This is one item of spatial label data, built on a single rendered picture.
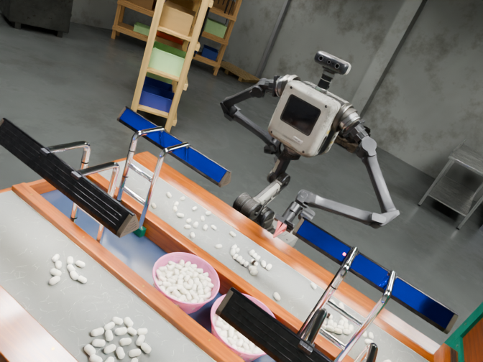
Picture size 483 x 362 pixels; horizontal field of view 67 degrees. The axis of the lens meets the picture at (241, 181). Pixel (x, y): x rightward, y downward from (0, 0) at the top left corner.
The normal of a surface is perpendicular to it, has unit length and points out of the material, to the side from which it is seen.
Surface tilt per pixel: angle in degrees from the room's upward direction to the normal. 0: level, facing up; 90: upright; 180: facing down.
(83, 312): 0
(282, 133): 90
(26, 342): 0
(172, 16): 90
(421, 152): 90
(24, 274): 0
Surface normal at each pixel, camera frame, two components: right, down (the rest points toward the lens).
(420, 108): -0.58, 0.17
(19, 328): 0.36, -0.83
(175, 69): 0.10, 0.50
